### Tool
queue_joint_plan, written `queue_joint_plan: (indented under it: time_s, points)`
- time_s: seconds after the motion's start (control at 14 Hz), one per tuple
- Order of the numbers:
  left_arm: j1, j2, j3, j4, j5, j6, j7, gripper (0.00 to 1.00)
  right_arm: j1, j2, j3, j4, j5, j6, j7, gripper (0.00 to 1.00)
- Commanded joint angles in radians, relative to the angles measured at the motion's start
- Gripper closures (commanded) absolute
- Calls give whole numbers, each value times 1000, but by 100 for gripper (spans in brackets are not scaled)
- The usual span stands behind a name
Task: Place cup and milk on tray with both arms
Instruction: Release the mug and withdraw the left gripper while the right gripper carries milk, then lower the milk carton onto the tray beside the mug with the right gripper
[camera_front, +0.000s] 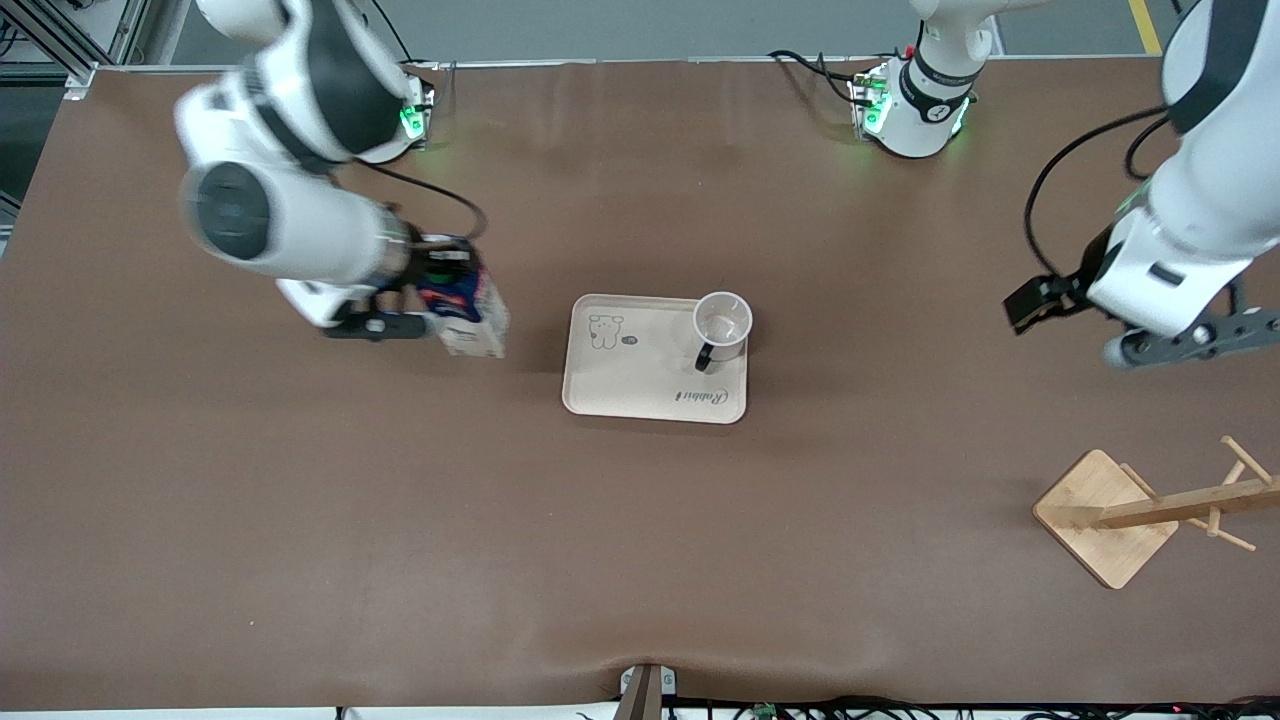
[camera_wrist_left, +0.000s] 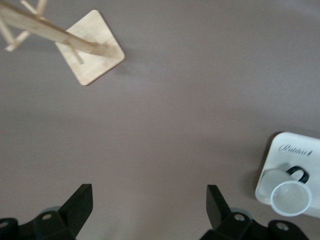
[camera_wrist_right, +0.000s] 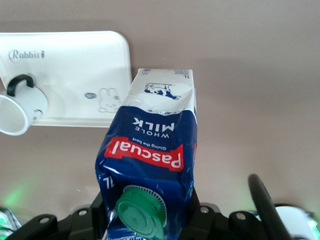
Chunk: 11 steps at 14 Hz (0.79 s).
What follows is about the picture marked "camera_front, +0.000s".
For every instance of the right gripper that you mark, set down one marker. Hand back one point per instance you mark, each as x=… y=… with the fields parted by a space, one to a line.
x=433 y=267

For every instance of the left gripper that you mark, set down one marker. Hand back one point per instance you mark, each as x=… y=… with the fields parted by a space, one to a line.
x=1078 y=276

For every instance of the blue milk carton green cap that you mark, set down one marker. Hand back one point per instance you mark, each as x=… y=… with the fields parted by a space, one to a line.
x=470 y=320

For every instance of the white smiley face cup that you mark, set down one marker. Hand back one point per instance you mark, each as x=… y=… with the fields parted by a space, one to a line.
x=722 y=325

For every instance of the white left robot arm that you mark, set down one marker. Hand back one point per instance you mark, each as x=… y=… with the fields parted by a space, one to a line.
x=1220 y=190

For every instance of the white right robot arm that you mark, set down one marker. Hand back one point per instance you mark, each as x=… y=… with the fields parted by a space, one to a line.
x=300 y=220

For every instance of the wooden cup stand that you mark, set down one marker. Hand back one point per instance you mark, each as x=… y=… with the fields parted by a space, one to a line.
x=1100 y=520

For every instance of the cream rabbit print tray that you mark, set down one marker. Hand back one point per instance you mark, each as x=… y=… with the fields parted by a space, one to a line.
x=640 y=380

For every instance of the aluminium frame profile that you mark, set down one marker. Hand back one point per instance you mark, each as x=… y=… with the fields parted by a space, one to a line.
x=50 y=35

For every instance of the grey metal table bracket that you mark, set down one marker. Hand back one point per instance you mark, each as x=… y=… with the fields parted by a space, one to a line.
x=645 y=695

